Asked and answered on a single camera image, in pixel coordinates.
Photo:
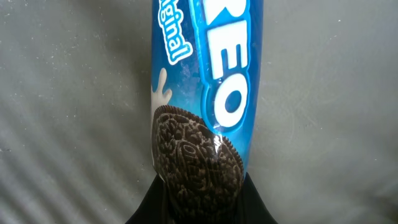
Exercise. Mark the blue Oreo cookie pack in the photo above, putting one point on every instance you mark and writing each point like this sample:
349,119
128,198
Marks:
206,68

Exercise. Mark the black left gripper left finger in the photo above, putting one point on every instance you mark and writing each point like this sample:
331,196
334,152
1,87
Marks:
154,208

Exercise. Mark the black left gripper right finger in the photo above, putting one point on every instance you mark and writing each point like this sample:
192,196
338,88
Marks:
251,208

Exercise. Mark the grey plastic mesh basket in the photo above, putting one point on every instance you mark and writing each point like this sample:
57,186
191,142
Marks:
75,111

